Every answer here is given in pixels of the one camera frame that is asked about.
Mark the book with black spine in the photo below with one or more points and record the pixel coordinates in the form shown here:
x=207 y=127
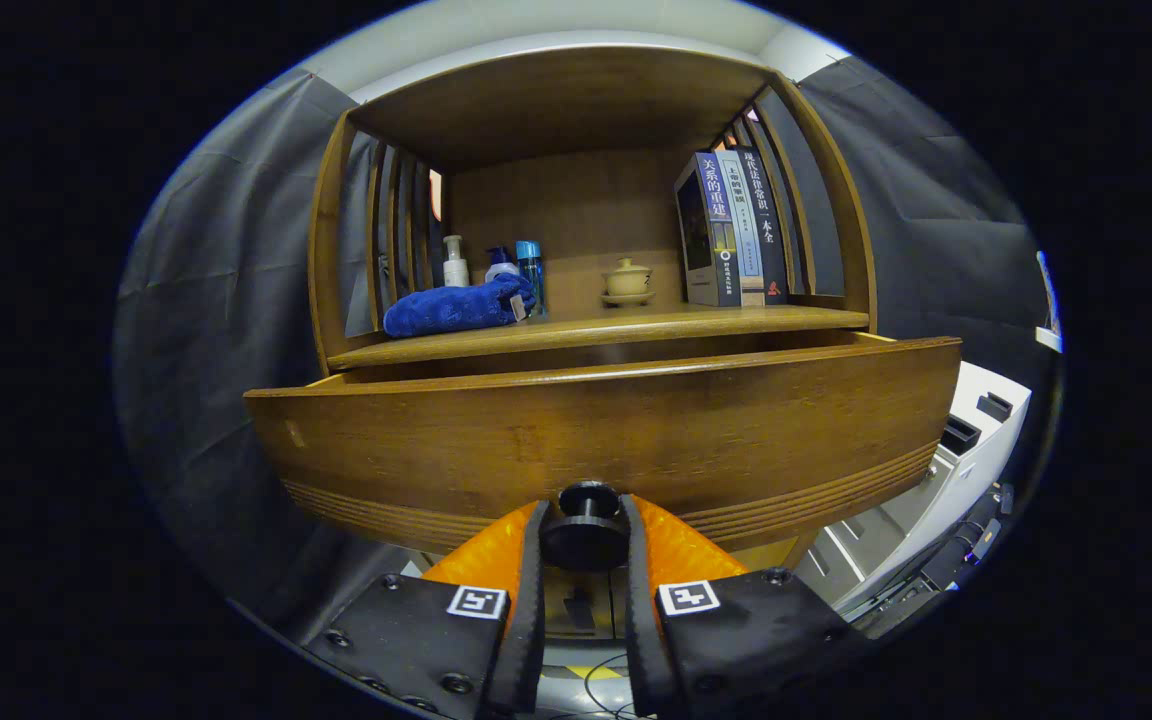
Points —
x=769 y=240

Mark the wooden countertop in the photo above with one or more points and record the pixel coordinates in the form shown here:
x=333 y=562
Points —
x=636 y=325

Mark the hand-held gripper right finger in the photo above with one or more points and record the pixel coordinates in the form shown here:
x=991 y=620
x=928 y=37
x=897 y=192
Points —
x=639 y=620

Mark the white pump bottle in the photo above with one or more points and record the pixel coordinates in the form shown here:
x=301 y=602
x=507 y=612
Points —
x=455 y=268

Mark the white printer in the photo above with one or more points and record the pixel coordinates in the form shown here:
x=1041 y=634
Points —
x=976 y=450

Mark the blue folded towel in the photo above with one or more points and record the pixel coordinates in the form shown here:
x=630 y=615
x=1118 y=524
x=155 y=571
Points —
x=446 y=308

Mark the beige lidded teacup with saucer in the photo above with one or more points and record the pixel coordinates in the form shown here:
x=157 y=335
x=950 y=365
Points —
x=628 y=280

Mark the small white shelf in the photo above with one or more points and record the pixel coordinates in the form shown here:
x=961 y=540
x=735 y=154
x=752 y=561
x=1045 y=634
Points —
x=1049 y=340

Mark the wooden drawer with black knob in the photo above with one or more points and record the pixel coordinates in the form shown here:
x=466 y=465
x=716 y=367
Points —
x=586 y=430

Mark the white bottle with blue cap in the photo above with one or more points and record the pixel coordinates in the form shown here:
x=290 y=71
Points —
x=501 y=268

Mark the blue transparent bottle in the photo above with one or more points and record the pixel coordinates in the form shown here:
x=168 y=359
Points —
x=530 y=262

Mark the black backdrop cloth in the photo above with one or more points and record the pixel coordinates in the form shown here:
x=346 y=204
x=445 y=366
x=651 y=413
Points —
x=216 y=350

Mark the book with pale grey spine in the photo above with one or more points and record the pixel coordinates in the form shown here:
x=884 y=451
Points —
x=748 y=240

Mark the wooden cabinet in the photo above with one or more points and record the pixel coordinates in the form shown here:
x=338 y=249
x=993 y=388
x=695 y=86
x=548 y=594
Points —
x=576 y=210

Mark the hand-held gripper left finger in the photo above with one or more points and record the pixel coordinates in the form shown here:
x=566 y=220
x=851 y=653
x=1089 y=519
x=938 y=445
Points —
x=531 y=610

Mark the book with blue spine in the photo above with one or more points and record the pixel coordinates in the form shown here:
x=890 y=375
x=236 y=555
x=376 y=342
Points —
x=711 y=230

